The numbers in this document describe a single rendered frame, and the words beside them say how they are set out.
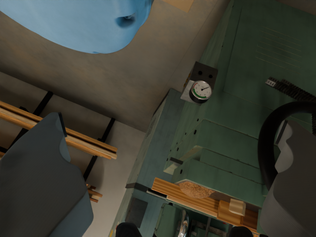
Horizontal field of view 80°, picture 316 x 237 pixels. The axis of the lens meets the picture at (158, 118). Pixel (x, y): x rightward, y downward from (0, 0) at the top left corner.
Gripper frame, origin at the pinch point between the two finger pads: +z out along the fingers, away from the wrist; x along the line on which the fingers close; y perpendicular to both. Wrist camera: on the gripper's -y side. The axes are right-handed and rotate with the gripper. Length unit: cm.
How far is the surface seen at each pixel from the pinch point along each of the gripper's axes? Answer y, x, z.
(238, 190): 36.0, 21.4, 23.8
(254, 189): 36, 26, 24
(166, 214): 65, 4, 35
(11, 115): 106, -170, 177
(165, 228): 67, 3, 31
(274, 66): 12, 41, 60
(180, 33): 8, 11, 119
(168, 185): 46, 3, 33
